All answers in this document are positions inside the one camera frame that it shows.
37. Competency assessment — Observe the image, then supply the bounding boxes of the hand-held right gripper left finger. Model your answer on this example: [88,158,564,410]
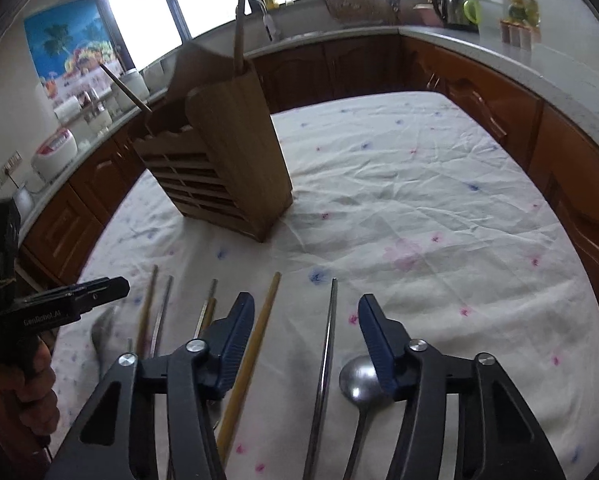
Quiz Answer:
[44,291,256,480]

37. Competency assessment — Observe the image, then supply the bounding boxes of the metal spoon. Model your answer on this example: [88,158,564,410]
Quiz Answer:
[338,355,387,480]

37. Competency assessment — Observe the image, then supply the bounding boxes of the tropical fruit wall poster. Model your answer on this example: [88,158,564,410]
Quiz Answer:
[24,0,118,96]

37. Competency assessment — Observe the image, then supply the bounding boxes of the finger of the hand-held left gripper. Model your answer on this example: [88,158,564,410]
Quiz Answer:
[62,276,131,318]

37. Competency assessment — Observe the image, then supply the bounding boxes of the white floral tablecloth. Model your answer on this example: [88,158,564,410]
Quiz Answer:
[50,91,599,480]

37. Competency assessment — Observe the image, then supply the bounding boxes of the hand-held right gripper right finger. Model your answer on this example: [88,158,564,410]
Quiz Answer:
[358,294,567,480]

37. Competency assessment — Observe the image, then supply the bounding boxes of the grey kitchen countertop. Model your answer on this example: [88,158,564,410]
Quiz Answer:
[17,25,599,171]

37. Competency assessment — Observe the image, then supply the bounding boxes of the paper towel roll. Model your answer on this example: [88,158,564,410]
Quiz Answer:
[54,97,83,123]

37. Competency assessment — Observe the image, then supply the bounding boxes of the large white cooker pot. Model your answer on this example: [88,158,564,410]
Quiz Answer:
[112,69,151,111]

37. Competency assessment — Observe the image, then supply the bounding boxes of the cooking oil bottles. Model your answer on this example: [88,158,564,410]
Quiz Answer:
[508,0,540,26]

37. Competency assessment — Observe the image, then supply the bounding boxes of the small white pot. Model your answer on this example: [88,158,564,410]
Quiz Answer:
[82,105,113,136]

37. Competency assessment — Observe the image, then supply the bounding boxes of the person's left hand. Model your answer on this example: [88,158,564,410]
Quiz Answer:
[0,337,60,461]

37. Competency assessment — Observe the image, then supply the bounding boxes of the brown wooden base cabinets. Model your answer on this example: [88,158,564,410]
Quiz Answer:
[20,35,599,411]

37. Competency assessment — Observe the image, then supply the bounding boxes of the white and red rice cooker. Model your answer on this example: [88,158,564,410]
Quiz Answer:
[31,127,78,183]

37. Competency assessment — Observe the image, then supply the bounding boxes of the white container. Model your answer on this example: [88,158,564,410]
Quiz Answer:
[144,62,168,92]

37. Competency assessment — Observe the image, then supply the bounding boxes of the pink container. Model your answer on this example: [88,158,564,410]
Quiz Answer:
[413,4,443,26]

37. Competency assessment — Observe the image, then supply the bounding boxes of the kitchen faucet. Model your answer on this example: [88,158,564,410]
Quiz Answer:
[244,0,283,43]

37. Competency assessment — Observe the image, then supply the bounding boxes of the steel electric kettle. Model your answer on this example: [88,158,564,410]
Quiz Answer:
[429,0,467,31]

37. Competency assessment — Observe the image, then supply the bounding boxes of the wooden utensil holder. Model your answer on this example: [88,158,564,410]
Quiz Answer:
[132,42,294,244]

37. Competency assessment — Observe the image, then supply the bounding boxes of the dish drying rack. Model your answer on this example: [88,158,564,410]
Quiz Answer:
[322,0,401,26]

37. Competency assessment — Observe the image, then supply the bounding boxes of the metal pot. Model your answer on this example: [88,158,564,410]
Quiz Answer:
[12,182,35,211]

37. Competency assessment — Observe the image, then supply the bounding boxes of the kitchen window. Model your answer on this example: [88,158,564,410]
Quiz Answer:
[102,0,430,61]

